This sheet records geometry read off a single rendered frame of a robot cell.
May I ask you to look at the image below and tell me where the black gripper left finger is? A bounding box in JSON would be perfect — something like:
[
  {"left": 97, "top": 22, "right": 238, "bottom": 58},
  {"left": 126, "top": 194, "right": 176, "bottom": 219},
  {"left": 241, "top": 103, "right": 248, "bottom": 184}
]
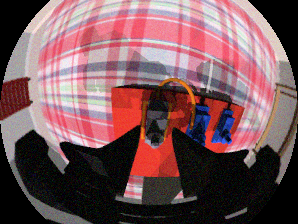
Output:
[{"left": 60, "top": 125, "right": 141, "bottom": 197}]

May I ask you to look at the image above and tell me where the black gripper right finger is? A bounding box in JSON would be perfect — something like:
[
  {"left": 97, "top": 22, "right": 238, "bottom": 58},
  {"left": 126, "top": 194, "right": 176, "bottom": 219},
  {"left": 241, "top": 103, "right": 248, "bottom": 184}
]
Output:
[{"left": 172, "top": 127, "right": 249, "bottom": 198}]

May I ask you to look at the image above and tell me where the red flat plate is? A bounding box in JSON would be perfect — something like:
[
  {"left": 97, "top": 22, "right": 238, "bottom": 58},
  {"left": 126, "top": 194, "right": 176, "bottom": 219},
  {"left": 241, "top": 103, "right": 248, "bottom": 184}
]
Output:
[{"left": 110, "top": 85, "right": 245, "bottom": 177}]

